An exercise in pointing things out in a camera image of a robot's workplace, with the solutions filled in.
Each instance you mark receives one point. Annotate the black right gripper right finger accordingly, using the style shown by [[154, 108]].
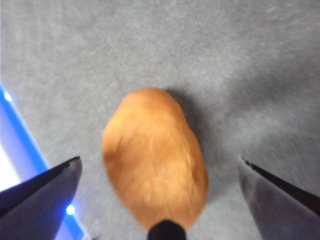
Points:
[[282, 210]]

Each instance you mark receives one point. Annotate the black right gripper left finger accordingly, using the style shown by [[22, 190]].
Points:
[[37, 207]]

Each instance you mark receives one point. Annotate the brown potato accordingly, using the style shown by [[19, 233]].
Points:
[[155, 160]]

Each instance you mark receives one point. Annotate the blue lit table edge strip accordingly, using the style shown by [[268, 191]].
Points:
[[23, 145]]

